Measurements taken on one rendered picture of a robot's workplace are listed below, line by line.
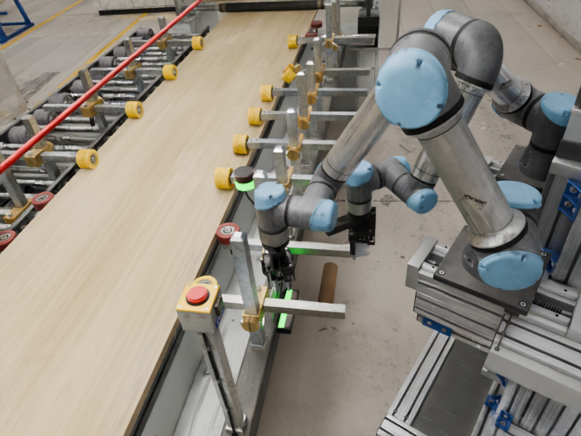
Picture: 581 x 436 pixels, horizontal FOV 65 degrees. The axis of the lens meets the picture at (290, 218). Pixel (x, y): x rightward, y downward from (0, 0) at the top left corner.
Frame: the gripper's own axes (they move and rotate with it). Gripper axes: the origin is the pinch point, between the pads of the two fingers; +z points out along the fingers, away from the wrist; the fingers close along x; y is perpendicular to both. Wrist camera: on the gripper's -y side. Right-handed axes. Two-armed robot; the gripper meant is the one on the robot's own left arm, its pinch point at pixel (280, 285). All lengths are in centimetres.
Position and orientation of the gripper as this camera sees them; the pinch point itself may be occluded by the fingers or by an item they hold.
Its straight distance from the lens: 130.9
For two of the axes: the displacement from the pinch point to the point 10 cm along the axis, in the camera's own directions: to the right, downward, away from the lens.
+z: 0.7, 7.7, 6.3
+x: 9.8, -1.6, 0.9
